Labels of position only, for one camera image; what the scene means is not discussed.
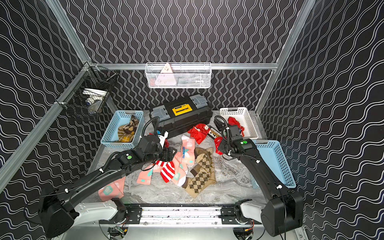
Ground red snowflake sock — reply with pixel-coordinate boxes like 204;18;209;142
214;137;223;156

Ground red penguin sock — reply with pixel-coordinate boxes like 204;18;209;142
228;117;245;137

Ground tan argyle sock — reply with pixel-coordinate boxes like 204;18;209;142
182;148;216;198

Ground brown argyle sock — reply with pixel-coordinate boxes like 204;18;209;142
123;115;140;134

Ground yellow brown plaid sock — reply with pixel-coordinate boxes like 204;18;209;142
116;129;136;143

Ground red santa sock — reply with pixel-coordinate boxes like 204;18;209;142
188;124;210;145

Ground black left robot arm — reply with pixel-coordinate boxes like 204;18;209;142
38;135;178;238

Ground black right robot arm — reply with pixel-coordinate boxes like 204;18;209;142
219;126;304;237

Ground white perforated plastic basket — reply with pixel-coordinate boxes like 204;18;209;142
220;107;259;139

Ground right light blue basket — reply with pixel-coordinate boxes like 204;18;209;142
253;139;297;189

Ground light blue basket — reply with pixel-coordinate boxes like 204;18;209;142
253;139;297;189
101;110;145;149

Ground left light blue basket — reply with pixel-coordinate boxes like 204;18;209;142
101;110;145;149

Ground black board yellow connectors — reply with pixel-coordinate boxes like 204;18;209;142
208;126;221;140

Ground pink patterned sock upper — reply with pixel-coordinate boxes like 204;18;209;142
181;135;196;165

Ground pink dotted sock centre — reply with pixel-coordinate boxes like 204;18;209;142
137;152;188;187

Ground pink sock left edge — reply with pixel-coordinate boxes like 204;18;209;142
98;177;126;202

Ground black toolbox yellow handle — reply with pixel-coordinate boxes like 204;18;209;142
150;94;213;138

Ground clear wall-mounted basket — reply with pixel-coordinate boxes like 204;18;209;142
145;62;212;89

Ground black wire wall basket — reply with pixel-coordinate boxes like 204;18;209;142
60;66;119;123

